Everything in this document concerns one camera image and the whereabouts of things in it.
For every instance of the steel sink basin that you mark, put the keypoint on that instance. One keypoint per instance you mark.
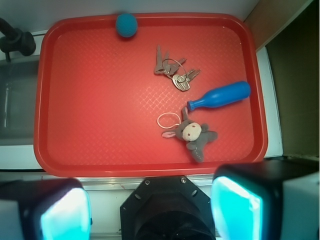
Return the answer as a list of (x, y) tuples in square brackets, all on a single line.
[(18, 86)]

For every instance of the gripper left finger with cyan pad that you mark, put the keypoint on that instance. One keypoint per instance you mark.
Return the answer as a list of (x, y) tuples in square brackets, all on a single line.
[(52, 209)]

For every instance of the blue plastic bottle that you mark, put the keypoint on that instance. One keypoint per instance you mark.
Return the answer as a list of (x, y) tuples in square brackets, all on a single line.
[(221, 96)]

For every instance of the metal key bunch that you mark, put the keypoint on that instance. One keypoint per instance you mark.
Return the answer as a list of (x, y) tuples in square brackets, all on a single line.
[(174, 70)]

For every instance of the grey plush donkey keychain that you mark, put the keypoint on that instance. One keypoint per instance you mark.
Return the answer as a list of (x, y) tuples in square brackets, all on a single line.
[(196, 136)]

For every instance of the teal foam ball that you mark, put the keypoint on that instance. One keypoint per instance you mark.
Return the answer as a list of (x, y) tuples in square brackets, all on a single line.
[(126, 25)]

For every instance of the black faucet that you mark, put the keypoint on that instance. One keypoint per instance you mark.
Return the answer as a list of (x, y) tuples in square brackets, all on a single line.
[(15, 40)]

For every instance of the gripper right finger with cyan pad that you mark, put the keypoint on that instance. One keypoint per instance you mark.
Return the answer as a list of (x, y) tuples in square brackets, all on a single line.
[(273, 199)]

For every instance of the red plastic tray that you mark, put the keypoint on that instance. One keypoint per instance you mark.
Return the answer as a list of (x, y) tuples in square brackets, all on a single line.
[(98, 99)]

